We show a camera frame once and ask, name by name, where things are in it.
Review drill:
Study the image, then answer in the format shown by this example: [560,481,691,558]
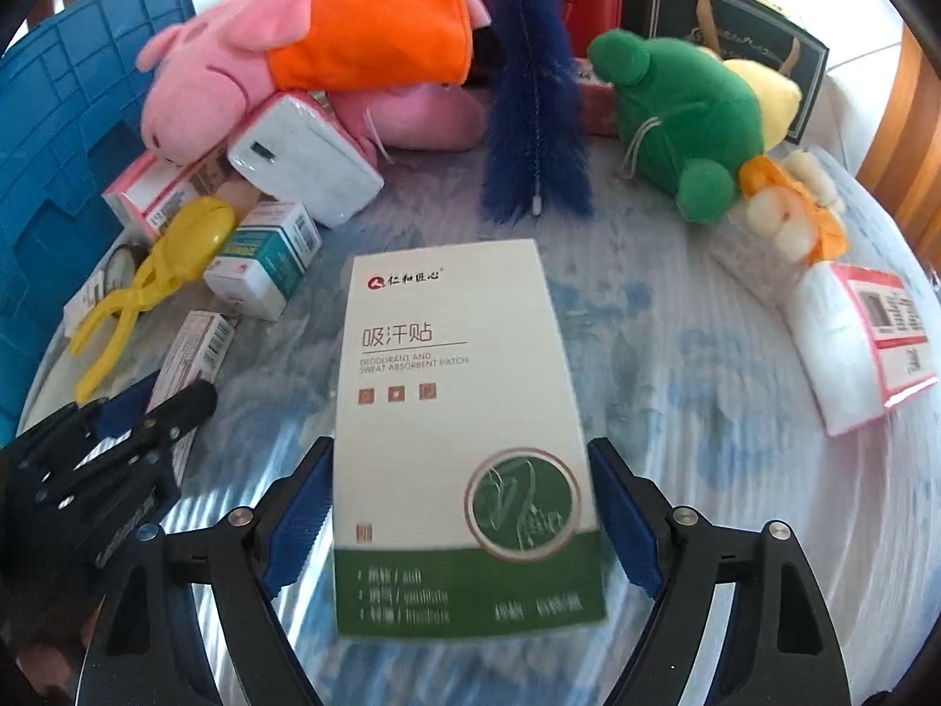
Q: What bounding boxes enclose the small pink tissue pack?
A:
[101,151,238,245]

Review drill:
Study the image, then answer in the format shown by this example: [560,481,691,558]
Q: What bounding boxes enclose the slim white and pink box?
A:
[151,309,238,487]

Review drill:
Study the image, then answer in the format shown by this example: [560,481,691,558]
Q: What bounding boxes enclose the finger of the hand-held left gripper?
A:
[86,369,161,444]
[143,379,220,451]

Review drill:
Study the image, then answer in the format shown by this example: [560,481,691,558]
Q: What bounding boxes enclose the wooden furniture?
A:
[855,29,941,266]

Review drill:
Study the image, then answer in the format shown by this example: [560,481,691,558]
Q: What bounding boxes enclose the green and yellow plush toy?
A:
[588,29,804,226]

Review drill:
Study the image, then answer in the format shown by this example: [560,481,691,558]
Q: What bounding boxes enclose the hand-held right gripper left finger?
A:
[81,437,335,706]

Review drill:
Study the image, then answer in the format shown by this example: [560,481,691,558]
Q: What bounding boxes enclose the blue feather duster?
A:
[478,0,595,226]

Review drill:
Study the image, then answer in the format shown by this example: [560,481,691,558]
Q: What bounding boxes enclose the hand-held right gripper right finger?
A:
[588,438,851,706]

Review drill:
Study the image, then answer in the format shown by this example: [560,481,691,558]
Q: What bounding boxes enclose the yellow plastic clamp tool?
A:
[69,197,238,402]

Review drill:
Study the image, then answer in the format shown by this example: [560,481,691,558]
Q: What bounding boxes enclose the black gift box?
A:
[621,0,830,146]

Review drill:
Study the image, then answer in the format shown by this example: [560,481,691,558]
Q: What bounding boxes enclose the pink patterned pack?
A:
[577,57,623,138]

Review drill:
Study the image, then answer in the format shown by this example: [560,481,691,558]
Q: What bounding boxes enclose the white and teal medicine box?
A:
[203,198,323,322]

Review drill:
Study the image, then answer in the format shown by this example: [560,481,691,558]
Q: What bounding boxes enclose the orange and white plush toy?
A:
[739,149,848,267]

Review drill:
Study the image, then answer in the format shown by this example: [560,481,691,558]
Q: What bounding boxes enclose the blue plastic crate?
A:
[0,0,196,444]

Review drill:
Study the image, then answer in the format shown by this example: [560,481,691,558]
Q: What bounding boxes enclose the white and green box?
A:
[332,239,610,641]

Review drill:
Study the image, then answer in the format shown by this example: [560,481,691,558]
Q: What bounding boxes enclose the pink pig plush orange shirt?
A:
[138,0,495,164]

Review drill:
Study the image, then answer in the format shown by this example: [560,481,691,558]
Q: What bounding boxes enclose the large pink tissue pack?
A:
[226,92,385,228]

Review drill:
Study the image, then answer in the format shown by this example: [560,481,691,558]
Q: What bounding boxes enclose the white tissue pack pink label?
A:
[783,261,936,437]

